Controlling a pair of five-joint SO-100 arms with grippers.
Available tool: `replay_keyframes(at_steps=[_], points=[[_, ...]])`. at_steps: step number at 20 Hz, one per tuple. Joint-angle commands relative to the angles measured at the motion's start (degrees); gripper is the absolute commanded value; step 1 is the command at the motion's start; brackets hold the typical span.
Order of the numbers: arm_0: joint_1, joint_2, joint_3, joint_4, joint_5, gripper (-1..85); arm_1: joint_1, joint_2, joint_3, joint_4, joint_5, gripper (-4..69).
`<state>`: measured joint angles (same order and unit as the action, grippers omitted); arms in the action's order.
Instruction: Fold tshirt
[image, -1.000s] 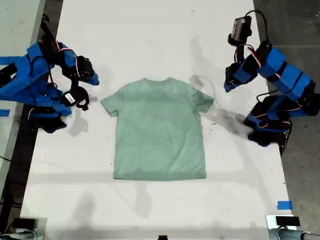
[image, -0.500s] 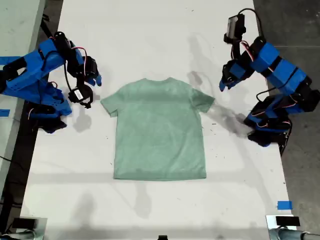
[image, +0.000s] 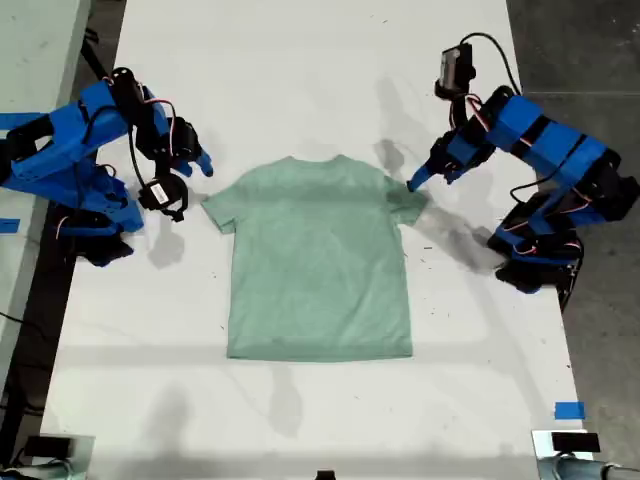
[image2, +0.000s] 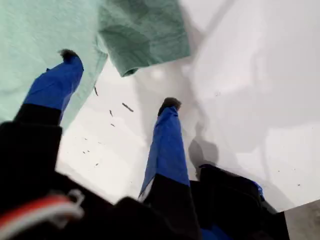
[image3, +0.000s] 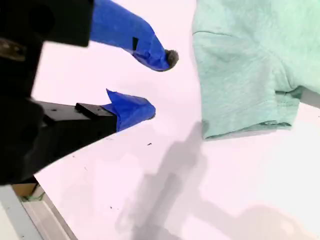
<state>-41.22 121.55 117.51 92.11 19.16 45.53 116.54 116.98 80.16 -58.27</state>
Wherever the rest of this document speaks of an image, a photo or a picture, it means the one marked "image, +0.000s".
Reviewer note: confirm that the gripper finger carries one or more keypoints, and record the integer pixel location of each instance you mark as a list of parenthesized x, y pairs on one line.
[(204, 162), (422, 177), (183, 167), (451, 177)]

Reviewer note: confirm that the pale side table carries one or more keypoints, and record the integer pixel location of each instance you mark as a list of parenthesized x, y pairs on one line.
[(30, 50)]

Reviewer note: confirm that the black stand leg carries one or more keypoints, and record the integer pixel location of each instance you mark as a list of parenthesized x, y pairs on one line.
[(100, 70)]

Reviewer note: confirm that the pale green T-shirt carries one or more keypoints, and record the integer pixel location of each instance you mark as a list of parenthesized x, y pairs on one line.
[(320, 260)]

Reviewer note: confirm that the long blue tape strip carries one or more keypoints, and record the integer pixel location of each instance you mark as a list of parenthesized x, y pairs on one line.
[(20, 121)]

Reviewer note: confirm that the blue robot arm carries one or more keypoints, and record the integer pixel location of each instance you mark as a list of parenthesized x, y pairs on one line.
[(550, 145), (65, 145)]

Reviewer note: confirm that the camera black stalk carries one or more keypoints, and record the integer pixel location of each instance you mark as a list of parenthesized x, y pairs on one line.
[(181, 195), (457, 105)]

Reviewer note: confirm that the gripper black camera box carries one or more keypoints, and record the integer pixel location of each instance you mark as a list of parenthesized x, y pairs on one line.
[(452, 67), (157, 192)]

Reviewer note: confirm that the short blue tape strip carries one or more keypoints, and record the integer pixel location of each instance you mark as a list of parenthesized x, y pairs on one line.
[(9, 226)]

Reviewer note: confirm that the black table clamp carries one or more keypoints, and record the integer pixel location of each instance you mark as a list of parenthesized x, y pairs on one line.
[(567, 295)]

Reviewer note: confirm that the blue tape rectangle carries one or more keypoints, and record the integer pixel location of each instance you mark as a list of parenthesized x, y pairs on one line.
[(570, 410)]

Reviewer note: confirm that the pale grey tube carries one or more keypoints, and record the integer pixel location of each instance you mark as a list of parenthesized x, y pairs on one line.
[(590, 470)]

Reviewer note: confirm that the small black box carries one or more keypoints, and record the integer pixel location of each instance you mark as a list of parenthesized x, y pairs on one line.
[(47, 446), (325, 475), (575, 442)]

